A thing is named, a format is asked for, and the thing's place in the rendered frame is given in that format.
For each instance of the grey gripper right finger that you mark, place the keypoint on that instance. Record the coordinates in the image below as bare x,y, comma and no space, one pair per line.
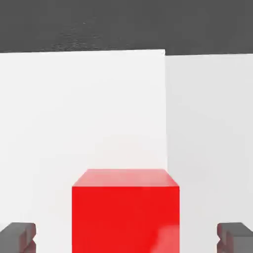
237,239

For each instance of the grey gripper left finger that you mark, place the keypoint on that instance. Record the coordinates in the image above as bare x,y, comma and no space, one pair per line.
15,238

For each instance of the small red cube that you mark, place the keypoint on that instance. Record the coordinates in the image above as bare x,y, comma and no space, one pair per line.
125,213

